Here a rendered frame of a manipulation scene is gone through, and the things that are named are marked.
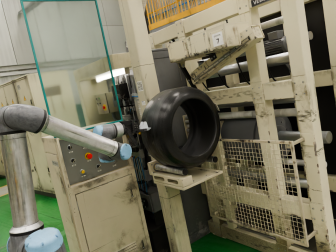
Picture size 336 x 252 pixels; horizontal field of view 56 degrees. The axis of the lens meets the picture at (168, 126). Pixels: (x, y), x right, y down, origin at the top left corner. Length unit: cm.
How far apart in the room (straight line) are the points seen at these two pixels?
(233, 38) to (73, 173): 146
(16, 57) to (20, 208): 1035
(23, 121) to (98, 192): 115
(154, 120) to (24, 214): 92
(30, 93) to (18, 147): 391
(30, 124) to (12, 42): 1046
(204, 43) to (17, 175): 138
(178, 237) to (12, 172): 149
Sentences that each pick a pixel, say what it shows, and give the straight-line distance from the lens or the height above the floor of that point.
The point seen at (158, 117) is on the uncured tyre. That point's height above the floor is 129.
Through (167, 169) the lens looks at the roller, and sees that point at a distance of 224.
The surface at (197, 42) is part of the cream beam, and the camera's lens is 226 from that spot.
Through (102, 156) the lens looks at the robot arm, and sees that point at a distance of 188.
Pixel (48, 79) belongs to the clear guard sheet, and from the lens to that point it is 239.
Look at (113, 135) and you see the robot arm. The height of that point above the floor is 126.
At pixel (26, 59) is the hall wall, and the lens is 1194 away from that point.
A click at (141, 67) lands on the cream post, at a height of 164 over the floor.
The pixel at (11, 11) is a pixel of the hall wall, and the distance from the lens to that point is 1223.
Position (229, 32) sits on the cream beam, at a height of 172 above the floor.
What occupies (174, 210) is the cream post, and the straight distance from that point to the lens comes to 259.
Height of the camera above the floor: 149
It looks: 7 degrees down
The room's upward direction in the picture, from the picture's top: 11 degrees counter-clockwise
